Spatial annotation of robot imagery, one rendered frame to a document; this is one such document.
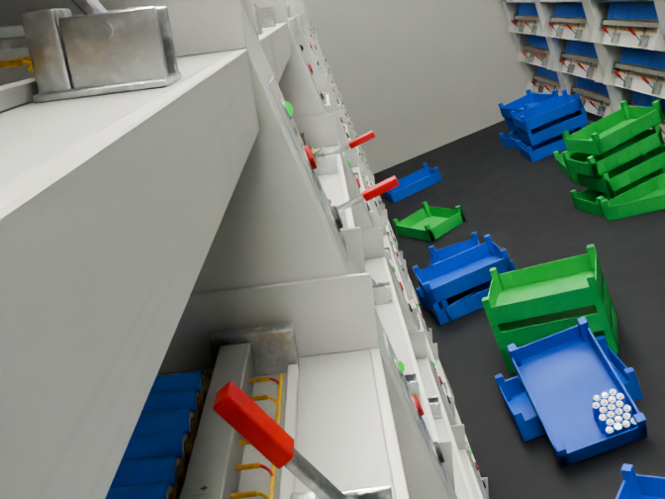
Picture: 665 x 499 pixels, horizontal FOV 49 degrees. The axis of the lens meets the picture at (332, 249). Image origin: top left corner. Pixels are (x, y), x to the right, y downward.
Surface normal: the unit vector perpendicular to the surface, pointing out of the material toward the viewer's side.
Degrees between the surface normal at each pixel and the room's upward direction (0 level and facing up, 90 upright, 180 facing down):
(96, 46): 90
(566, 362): 27
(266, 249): 90
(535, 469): 0
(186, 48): 90
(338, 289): 90
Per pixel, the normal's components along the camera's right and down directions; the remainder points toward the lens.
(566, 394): -0.33, -0.64
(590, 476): -0.39, -0.87
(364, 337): 0.03, 0.32
